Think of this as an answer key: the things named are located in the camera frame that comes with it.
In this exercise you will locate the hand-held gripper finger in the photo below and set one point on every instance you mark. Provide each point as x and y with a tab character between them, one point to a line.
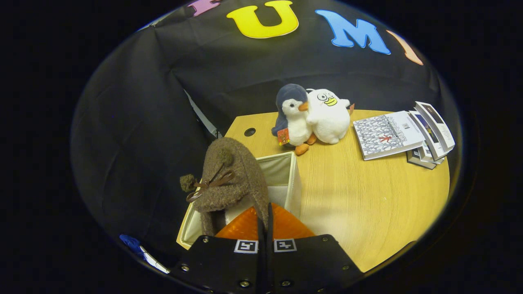
261	261
271	265

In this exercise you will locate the brown fuzzy shoe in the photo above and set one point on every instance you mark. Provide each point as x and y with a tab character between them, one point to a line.
233	183

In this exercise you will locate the beige fabric storage box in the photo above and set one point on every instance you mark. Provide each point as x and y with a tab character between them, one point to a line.
292	183

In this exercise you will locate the blue and white object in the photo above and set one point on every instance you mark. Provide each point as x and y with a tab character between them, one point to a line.
130	243

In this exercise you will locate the grey penguin plush toy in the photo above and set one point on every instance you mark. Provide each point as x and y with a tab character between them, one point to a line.
296	122

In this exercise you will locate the white duck plush toy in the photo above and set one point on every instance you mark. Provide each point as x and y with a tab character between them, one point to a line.
327	122

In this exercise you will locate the grey patterned cover book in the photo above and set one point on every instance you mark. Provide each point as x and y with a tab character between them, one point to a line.
384	134

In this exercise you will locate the black backdrop cloth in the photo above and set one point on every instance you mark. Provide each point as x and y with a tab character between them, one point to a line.
143	122

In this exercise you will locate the thin white book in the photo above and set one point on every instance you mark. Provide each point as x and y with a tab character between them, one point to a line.
427	157

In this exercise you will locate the white book blue cover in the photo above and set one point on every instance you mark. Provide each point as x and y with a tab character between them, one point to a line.
427	134

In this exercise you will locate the white book dark photo cover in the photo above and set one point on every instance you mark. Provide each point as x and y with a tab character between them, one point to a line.
439	126

